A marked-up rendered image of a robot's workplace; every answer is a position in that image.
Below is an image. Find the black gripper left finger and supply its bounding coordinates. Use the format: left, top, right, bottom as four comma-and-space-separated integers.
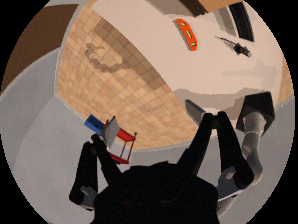
69, 118, 136, 211

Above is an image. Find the orange spirit level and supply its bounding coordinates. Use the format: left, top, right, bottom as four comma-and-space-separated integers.
175, 18, 197, 51

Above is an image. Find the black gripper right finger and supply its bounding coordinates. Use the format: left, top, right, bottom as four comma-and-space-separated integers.
156, 99, 254, 204

